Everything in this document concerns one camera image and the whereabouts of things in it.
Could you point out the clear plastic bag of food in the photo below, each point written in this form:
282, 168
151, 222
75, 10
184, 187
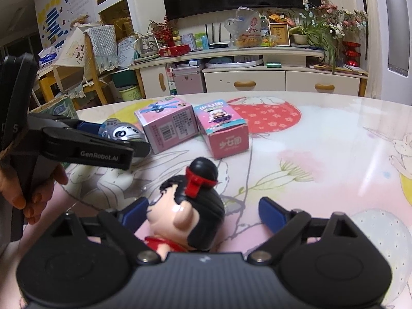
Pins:
244, 32

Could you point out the white lace cloth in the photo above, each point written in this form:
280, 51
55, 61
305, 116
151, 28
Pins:
101, 46

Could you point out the pink box with girl print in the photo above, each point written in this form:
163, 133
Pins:
222, 135

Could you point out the artificial flower bunch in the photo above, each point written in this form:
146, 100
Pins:
338, 16

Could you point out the white oval tray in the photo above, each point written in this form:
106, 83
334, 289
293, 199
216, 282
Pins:
231, 64

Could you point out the black-haired doll figure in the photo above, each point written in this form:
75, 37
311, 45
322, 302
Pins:
199, 225

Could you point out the yellow wooden chair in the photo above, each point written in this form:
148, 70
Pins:
93, 83

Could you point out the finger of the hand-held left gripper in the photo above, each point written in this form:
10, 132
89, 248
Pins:
96, 151
91, 128

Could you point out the pink box with blue figure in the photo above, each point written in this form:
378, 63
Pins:
170, 125

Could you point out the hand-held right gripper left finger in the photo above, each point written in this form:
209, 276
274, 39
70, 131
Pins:
136, 212

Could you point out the framed certificate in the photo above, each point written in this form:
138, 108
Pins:
279, 34

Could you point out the white air conditioner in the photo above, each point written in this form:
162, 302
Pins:
389, 38

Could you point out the printed paper bag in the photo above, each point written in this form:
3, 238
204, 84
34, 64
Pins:
72, 50

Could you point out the green potted plant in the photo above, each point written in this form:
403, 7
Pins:
315, 38

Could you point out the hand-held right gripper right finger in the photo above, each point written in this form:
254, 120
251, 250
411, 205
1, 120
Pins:
273, 215

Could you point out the cream cabinet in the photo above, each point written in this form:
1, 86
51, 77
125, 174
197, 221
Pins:
257, 82

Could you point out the red berry branch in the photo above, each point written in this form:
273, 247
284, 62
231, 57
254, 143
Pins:
162, 30

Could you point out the pink storage box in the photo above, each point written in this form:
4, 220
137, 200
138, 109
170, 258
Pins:
188, 82

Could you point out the panda figure toy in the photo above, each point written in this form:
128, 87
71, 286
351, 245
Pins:
124, 132

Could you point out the white router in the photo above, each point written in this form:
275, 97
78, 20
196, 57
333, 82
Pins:
219, 43

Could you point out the wall poster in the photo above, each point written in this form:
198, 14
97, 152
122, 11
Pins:
61, 9

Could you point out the red lantern ornament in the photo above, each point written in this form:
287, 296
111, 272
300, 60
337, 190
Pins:
351, 54

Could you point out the green cardboard milk carton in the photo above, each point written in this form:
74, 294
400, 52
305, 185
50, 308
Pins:
61, 106

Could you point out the green bucket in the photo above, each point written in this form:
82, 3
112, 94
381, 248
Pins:
127, 85

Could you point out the person's left hand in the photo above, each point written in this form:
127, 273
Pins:
38, 202

